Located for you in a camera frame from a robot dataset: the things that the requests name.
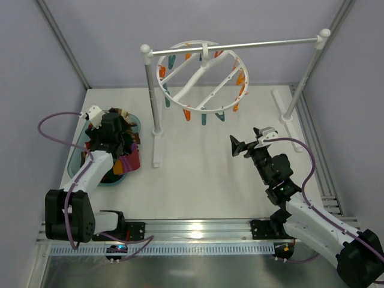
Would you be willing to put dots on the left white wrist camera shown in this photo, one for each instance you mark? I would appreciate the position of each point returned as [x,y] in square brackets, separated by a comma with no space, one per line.
[94,114]

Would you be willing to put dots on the tan ribbed sock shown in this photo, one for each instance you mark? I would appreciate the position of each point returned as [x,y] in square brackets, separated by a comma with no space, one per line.
[125,115]

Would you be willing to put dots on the aluminium mounting rail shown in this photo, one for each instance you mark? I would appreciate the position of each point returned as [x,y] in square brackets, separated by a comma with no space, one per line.
[209,229]

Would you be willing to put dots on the orange plastic clip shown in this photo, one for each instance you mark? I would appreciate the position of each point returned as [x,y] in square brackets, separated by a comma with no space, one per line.
[187,113]

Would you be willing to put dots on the translucent blue plastic basin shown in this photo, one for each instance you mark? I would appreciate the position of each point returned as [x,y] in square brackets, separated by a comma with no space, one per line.
[76,159]

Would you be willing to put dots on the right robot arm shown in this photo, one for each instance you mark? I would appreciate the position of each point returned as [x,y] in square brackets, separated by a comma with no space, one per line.
[356,255]

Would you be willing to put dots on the white metal clothes rack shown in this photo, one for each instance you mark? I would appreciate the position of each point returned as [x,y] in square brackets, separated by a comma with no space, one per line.
[286,105]

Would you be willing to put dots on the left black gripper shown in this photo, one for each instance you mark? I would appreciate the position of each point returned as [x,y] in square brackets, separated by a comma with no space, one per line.
[102,139]

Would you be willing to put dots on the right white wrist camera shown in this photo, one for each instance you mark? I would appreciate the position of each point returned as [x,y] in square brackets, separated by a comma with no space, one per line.
[264,134]

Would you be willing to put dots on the pile of colourful socks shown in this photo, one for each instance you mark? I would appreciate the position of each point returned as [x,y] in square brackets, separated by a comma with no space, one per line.
[129,160]

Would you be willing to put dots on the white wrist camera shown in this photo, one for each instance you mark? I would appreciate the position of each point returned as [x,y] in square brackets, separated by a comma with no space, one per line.
[264,134]
[94,114]

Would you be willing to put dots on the white round clip hanger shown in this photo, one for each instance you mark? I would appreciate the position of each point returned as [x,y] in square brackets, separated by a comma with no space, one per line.
[172,61]

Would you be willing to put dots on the teal plastic clip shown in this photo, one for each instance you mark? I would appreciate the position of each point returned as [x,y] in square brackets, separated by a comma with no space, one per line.
[203,119]

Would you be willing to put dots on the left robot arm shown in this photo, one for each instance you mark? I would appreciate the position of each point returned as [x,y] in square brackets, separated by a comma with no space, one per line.
[68,211]

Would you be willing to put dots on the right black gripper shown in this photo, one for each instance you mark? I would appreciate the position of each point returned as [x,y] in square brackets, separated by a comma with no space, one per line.
[249,146]

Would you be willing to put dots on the slotted cable duct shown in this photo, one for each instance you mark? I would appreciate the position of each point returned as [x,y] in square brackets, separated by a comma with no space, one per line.
[174,249]

